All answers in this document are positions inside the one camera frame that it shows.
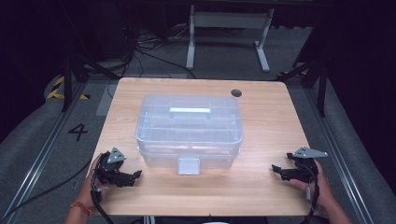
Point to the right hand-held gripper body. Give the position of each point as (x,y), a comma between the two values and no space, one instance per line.
(306,169)

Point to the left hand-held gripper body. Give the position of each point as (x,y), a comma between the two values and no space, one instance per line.
(109,172)

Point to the clear plastic storage box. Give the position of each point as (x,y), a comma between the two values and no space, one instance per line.
(190,137)

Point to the person's right hand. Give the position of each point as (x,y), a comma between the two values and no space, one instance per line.
(325,193)

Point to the person's left hand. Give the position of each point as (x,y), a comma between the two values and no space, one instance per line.
(85,194)

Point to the black tripod stand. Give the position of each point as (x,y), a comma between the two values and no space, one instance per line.
(67,84)
(322,90)

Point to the dark round table grommet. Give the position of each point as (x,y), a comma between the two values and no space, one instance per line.
(236,93)

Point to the yellow black floor tape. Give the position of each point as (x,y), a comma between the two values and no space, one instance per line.
(56,93)

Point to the white metal desk frame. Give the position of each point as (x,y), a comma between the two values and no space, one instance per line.
(229,20)

